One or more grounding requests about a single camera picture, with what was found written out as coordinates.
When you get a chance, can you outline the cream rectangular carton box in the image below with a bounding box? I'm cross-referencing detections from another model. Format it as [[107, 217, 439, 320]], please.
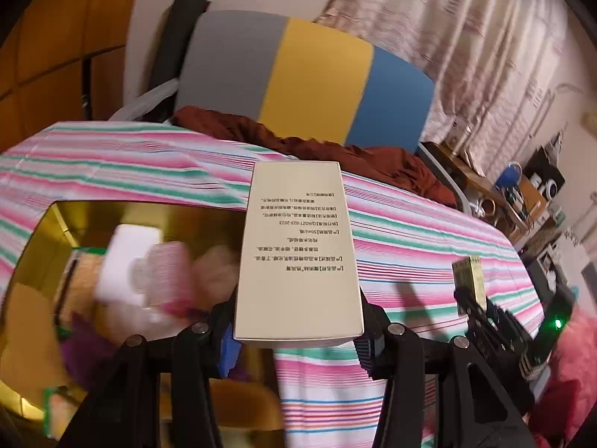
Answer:
[[233, 161, 364, 348]]

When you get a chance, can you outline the pink ribbed packet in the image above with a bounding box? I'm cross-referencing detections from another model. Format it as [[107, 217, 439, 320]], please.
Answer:
[[129, 241, 195, 318]]

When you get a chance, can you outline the purple snack packet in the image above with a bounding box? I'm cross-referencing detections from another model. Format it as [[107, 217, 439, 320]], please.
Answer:
[[60, 314, 116, 391]]

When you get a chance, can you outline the white foam block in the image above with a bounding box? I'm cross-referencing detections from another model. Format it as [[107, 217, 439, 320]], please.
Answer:
[[95, 224, 163, 307]]

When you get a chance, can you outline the cluttered wooden side table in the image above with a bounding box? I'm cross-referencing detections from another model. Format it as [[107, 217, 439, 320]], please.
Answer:
[[427, 138, 557, 249]]

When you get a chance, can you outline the rust red blanket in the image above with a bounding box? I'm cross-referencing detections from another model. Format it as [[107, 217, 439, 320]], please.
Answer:
[[171, 106, 457, 208]]

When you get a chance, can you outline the gold metal tin box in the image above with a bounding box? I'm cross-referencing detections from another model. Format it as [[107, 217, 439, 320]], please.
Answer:
[[1, 200, 285, 447]]

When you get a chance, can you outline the grey yellow blue pillow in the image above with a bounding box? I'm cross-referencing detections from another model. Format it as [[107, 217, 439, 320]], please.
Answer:
[[175, 10, 434, 153]]

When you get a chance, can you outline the beige patterned curtain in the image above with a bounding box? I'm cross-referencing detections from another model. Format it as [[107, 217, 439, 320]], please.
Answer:
[[318, 0, 568, 180]]

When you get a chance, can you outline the orange wooden wardrobe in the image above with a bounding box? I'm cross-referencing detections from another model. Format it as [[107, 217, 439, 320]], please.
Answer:
[[1, 0, 135, 150]]

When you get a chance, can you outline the white metal bed rail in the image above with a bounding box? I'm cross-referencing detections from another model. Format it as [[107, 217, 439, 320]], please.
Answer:
[[109, 78, 179, 121]]

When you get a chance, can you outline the black upright post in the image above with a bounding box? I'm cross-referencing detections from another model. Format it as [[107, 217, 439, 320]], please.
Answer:
[[144, 0, 209, 122]]

